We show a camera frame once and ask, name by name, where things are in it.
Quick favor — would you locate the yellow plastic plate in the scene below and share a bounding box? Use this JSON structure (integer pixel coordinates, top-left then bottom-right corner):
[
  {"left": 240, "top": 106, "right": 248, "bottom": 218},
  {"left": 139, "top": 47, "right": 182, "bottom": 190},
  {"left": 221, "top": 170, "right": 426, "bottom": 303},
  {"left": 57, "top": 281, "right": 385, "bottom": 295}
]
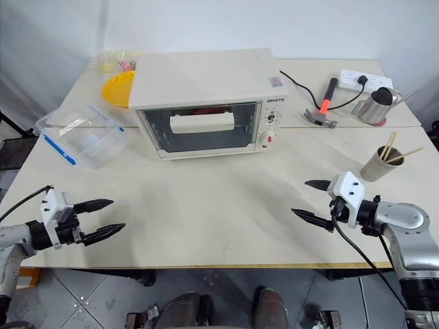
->
[{"left": 100, "top": 70, "right": 138, "bottom": 108}]

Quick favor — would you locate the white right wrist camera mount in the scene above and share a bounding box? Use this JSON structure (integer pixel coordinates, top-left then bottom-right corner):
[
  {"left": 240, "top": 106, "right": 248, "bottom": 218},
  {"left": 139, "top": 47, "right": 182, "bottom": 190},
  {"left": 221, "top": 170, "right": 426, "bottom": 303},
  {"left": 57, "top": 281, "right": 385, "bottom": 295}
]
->
[{"left": 328, "top": 171, "right": 366, "bottom": 228}]

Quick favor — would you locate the stainless steel pitcher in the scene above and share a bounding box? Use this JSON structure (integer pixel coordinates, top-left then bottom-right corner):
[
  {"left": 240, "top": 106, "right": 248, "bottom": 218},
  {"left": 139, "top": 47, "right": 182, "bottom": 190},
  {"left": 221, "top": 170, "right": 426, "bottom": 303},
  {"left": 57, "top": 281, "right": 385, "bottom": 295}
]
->
[{"left": 351, "top": 86, "right": 403, "bottom": 125}]

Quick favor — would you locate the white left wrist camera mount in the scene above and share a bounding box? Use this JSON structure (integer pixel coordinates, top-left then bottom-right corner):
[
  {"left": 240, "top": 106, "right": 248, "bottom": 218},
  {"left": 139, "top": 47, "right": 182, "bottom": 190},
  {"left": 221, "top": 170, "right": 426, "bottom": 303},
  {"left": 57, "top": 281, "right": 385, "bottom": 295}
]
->
[{"left": 39, "top": 189, "right": 75, "bottom": 250}]

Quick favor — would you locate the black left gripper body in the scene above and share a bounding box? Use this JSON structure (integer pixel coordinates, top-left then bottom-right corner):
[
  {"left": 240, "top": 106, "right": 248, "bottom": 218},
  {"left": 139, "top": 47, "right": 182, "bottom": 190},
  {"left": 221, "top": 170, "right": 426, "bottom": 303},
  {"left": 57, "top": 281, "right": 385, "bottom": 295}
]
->
[{"left": 54, "top": 212, "right": 86, "bottom": 247}]

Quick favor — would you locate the clear plastic bag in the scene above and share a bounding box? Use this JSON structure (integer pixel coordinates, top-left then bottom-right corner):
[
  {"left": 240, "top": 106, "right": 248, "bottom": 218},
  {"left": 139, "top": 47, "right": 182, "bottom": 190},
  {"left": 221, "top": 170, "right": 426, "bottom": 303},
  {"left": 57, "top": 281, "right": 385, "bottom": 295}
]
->
[{"left": 95, "top": 49, "right": 142, "bottom": 75}]

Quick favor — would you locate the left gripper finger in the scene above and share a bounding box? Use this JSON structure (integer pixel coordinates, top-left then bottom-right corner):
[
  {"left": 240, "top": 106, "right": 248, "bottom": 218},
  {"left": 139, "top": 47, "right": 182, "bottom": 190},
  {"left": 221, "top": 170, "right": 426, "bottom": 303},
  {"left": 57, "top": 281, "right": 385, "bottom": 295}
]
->
[
  {"left": 82, "top": 223, "right": 126, "bottom": 247},
  {"left": 73, "top": 197, "right": 114, "bottom": 215}
]

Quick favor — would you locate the grey chopstick holder cup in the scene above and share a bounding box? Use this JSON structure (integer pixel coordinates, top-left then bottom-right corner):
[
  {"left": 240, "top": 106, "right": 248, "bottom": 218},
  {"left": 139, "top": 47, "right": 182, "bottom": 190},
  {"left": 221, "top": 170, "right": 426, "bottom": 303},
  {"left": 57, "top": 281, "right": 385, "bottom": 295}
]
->
[{"left": 359, "top": 145, "right": 406, "bottom": 183}]

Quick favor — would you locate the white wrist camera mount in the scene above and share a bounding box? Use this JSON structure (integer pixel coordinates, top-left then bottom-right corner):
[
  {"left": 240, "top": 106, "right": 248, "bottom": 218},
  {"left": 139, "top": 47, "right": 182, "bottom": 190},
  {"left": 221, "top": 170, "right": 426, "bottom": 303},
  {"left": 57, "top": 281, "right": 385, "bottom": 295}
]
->
[
  {"left": 328, "top": 171, "right": 366, "bottom": 228},
  {"left": 39, "top": 189, "right": 75, "bottom": 250}
]

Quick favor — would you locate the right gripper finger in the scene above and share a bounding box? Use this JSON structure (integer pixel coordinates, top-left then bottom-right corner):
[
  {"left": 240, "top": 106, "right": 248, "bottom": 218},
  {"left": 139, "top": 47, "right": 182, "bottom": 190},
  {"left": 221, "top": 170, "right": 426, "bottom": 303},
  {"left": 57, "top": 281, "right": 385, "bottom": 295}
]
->
[
  {"left": 305, "top": 178, "right": 331, "bottom": 193},
  {"left": 291, "top": 208, "right": 335, "bottom": 233}
]

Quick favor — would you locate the orange cardboard box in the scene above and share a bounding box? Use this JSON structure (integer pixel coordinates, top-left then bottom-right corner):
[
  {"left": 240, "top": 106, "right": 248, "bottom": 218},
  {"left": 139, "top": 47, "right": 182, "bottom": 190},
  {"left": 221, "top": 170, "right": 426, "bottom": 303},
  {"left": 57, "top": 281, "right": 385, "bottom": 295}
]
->
[{"left": 16, "top": 267, "right": 43, "bottom": 292}]

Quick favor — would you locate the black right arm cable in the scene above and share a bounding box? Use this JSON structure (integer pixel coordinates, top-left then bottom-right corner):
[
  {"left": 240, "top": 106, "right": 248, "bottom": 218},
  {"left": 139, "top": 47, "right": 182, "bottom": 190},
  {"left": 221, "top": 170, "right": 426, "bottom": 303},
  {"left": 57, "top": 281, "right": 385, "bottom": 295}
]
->
[{"left": 330, "top": 202, "right": 408, "bottom": 308}]

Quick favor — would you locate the black metal rack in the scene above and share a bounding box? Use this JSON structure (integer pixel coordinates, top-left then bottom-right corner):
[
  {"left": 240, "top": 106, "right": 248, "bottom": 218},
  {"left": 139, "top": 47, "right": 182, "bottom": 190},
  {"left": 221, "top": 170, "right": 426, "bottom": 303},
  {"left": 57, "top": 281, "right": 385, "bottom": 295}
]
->
[{"left": 0, "top": 109, "right": 39, "bottom": 172}]

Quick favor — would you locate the white power strip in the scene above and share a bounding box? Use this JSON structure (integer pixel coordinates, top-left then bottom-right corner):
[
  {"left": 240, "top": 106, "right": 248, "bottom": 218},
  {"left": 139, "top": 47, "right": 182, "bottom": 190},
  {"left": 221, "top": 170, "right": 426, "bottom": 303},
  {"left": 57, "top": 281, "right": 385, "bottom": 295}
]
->
[{"left": 338, "top": 68, "right": 394, "bottom": 94}]

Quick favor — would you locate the hammer with orange black handle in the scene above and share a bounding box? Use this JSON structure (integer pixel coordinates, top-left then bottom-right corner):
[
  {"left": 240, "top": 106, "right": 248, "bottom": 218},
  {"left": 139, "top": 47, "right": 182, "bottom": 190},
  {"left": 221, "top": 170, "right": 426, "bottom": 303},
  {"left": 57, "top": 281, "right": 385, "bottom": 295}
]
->
[{"left": 304, "top": 77, "right": 339, "bottom": 130}]

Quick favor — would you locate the dark rounded shape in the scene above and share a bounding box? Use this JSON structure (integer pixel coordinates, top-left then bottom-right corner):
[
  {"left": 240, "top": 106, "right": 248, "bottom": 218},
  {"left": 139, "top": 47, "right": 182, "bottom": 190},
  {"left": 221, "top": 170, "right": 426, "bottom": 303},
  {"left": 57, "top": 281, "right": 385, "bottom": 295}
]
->
[
  {"left": 163, "top": 291, "right": 214, "bottom": 329},
  {"left": 252, "top": 287, "right": 289, "bottom": 329}
]

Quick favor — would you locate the thin metal rod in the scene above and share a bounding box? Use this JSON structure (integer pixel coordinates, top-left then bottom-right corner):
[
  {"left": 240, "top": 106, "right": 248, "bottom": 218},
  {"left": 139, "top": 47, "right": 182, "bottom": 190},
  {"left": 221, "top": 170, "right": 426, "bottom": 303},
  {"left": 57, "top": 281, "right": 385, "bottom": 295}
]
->
[{"left": 393, "top": 88, "right": 421, "bottom": 106}]

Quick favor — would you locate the black power cable with plug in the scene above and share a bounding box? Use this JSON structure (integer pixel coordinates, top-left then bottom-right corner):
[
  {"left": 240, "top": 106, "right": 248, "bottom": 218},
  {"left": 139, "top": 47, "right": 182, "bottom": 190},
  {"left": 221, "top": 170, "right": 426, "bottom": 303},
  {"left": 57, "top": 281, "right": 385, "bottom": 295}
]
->
[{"left": 278, "top": 69, "right": 368, "bottom": 111}]

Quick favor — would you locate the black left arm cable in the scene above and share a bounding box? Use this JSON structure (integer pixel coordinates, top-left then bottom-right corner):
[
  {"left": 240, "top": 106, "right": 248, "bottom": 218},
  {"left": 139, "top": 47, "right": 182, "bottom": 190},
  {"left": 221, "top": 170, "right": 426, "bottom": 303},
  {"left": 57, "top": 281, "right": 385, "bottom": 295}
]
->
[{"left": 0, "top": 185, "right": 54, "bottom": 222}]

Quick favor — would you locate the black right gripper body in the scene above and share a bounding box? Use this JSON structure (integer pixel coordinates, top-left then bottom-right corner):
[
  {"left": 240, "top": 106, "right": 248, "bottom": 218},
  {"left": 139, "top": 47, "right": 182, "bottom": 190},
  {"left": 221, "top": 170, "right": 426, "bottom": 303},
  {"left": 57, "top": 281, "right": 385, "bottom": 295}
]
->
[{"left": 329, "top": 197, "right": 348, "bottom": 232}]

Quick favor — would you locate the wooden chopstick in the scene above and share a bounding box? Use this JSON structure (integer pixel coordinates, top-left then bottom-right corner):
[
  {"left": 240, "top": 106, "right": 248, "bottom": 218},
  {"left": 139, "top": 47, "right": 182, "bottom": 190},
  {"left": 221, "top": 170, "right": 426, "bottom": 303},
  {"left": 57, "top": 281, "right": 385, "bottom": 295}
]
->
[
  {"left": 387, "top": 147, "right": 426, "bottom": 164},
  {"left": 381, "top": 132, "right": 396, "bottom": 160},
  {"left": 384, "top": 132, "right": 398, "bottom": 160}
]

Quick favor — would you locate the cream oven door handle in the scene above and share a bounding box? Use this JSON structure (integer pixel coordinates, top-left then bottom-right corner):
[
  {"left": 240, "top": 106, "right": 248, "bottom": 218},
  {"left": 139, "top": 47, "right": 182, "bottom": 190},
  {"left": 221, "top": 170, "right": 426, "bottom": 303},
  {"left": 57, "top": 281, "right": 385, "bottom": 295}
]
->
[{"left": 169, "top": 112, "right": 236, "bottom": 135}]

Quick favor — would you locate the cream toaster oven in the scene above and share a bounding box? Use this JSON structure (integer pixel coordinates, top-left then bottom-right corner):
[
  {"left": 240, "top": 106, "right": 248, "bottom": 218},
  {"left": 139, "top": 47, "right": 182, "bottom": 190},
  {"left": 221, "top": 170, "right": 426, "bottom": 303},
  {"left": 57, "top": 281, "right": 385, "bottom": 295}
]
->
[{"left": 128, "top": 47, "right": 289, "bottom": 162}]

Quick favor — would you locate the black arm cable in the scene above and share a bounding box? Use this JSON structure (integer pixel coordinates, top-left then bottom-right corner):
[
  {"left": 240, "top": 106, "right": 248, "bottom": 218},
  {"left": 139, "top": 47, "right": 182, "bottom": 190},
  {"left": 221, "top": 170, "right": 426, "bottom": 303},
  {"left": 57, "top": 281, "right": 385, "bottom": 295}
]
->
[
  {"left": 0, "top": 185, "right": 54, "bottom": 222},
  {"left": 330, "top": 202, "right": 408, "bottom": 308}
]

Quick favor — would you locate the clear container with blue clips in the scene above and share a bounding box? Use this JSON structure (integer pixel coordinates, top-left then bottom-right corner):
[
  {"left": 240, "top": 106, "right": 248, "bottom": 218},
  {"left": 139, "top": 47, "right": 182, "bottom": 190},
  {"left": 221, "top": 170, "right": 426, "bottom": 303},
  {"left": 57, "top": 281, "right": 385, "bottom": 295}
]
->
[{"left": 35, "top": 103, "right": 126, "bottom": 171}]

